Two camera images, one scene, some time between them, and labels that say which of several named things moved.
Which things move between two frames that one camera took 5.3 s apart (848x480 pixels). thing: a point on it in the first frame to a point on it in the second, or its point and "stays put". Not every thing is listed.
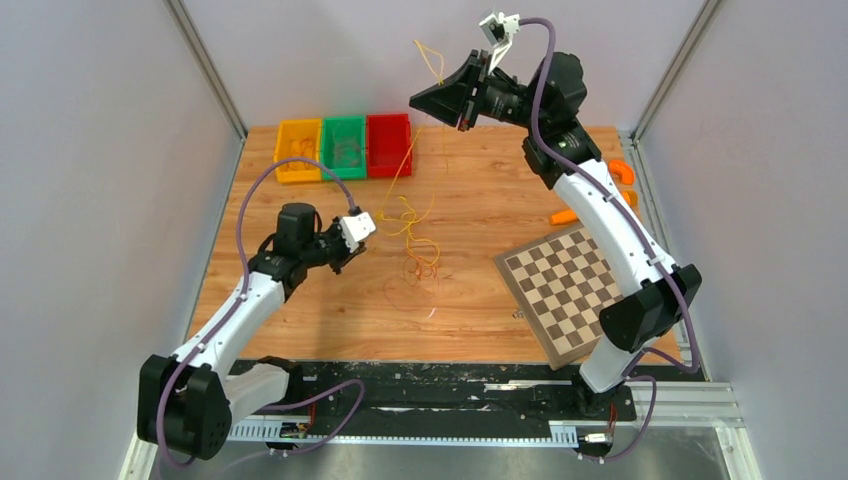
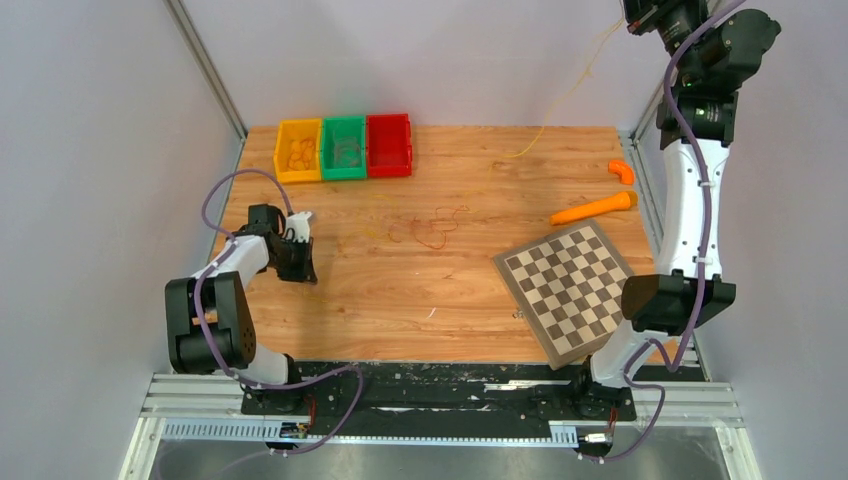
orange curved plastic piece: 625,172 stays put
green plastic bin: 344,146 stays put
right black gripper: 455,95 to 643,15
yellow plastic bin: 299,138 stays put
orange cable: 420,281 to 432,233
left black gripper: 346,254 to 305,272
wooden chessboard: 561,284 stays put
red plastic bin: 389,139 stays put
